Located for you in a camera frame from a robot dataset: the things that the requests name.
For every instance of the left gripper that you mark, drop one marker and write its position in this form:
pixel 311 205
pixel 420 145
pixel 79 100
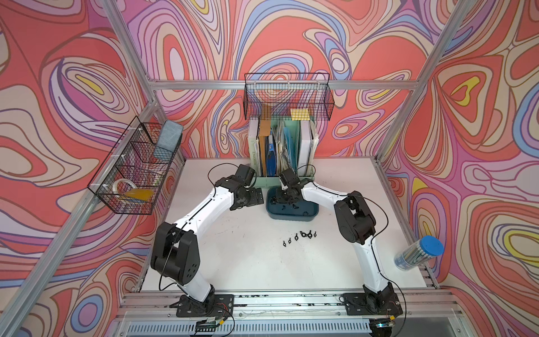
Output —
pixel 253 199

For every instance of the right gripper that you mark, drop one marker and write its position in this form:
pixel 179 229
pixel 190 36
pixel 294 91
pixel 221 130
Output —
pixel 290 201

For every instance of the teal plastic storage tray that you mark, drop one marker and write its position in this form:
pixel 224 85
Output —
pixel 299 211

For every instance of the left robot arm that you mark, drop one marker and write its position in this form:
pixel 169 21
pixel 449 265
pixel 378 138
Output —
pixel 175 252

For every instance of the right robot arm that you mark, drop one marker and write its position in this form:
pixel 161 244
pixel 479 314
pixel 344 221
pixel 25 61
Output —
pixel 356 224

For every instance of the mint green file organizer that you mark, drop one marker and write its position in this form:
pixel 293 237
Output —
pixel 285 135

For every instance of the blue folder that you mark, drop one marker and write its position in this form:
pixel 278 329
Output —
pixel 271 160

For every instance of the white binder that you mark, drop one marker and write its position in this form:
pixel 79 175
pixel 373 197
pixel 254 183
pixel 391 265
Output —
pixel 304 143

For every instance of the brown folder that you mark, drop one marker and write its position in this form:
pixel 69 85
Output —
pixel 263 135

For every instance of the yellow sticky note pad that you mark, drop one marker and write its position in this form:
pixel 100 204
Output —
pixel 300 114

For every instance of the grey blue sponge block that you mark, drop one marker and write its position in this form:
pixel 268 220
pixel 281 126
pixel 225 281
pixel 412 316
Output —
pixel 170 135

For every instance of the yellow pad in basket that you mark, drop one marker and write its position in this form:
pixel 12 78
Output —
pixel 137 196

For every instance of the white tape roll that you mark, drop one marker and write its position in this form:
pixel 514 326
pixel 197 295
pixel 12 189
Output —
pixel 120 186

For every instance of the blue lid clear jar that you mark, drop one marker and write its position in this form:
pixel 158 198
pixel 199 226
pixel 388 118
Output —
pixel 419 252

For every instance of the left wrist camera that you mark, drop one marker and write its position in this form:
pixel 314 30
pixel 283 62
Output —
pixel 245 175

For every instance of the black wire basket back wall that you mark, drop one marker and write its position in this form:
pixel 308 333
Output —
pixel 271 95

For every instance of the black wire basket wall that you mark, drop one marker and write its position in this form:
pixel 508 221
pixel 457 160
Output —
pixel 136 157
pixel 271 95

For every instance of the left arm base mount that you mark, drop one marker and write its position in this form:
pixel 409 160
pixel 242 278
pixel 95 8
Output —
pixel 206 304

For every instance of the black wire basket left wall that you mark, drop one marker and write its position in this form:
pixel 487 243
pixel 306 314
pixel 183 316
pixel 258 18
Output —
pixel 136 157

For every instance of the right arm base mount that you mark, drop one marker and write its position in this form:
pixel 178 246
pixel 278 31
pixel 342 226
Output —
pixel 365 304

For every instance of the aluminium front rail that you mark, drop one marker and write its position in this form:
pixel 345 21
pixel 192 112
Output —
pixel 418 312

